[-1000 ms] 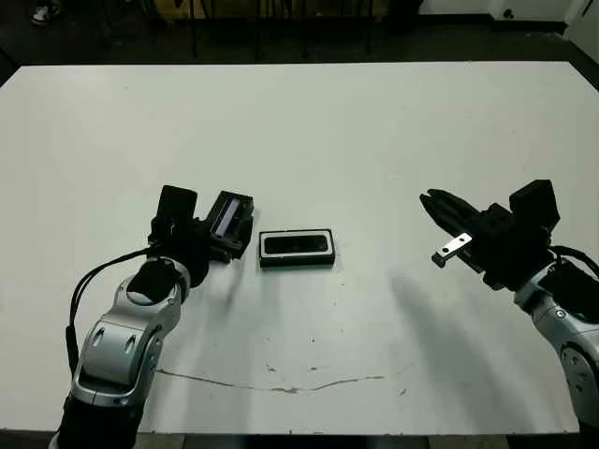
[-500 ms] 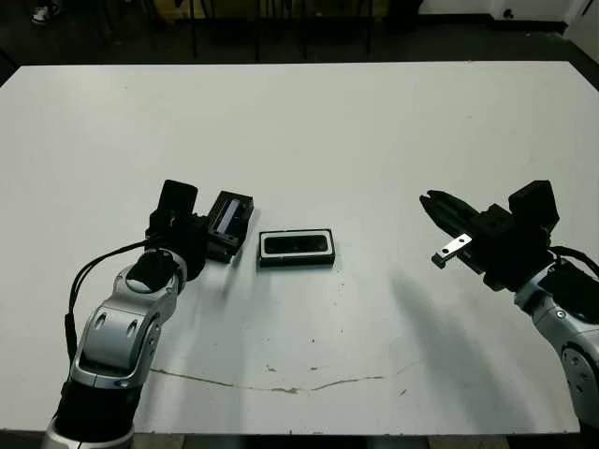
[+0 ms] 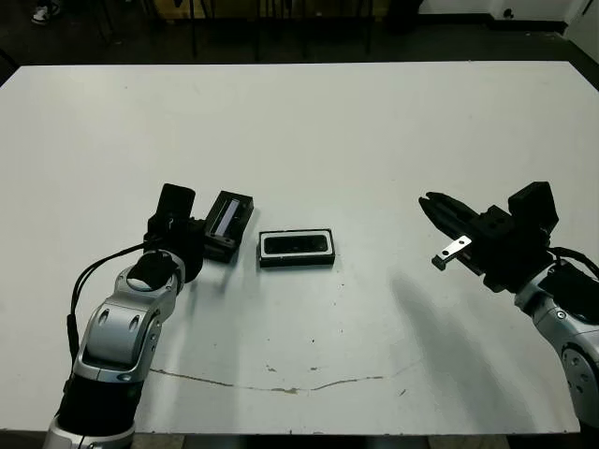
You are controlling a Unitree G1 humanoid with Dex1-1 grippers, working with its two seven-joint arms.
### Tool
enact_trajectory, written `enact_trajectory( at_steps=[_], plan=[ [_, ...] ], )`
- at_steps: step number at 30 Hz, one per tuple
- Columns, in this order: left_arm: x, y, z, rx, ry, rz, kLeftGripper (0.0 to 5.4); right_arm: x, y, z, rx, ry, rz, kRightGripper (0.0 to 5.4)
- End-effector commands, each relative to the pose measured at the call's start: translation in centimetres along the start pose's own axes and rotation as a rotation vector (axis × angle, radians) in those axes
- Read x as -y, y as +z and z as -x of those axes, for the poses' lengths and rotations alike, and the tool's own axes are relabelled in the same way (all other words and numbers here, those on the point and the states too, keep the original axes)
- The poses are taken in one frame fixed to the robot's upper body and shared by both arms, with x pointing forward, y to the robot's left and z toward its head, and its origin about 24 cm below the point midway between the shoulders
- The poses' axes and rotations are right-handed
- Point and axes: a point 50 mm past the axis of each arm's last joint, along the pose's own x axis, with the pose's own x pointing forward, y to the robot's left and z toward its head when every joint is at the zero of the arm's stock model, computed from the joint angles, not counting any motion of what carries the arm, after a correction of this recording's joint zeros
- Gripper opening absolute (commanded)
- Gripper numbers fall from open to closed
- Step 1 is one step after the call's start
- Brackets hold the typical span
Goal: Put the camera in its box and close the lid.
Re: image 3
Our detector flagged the black box lid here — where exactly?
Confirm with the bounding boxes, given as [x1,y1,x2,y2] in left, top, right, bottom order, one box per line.
[202,190,256,266]

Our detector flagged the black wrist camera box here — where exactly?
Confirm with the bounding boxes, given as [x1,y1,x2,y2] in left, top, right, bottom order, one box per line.
[156,183,197,222]
[508,181,560,234]

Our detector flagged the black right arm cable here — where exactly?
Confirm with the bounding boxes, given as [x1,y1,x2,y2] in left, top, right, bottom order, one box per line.
[547,246,599,282]

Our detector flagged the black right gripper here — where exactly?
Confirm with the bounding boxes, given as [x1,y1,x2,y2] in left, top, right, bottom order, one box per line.
[418,191,551,294]

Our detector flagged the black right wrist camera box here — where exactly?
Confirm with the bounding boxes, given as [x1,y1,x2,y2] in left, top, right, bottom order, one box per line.
[508,181,560,234]

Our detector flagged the black box base white insert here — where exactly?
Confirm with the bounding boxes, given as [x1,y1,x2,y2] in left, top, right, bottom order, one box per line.
[257,227,337,269]

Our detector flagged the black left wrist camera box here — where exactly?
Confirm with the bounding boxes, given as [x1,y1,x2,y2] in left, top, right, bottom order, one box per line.
[156,183,197,222]

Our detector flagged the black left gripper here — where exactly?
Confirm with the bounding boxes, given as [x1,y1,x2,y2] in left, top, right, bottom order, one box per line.
[143,212,221,284]

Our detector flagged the slim black camera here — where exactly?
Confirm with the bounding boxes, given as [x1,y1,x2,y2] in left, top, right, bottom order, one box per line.
[263,235,330,255]

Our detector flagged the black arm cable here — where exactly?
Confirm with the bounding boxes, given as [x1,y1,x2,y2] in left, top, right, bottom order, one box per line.
[547,246,599,282]
[65,241,147,364]

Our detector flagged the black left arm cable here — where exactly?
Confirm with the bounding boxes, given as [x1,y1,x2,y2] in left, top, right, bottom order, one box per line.
[65,241,147,364]

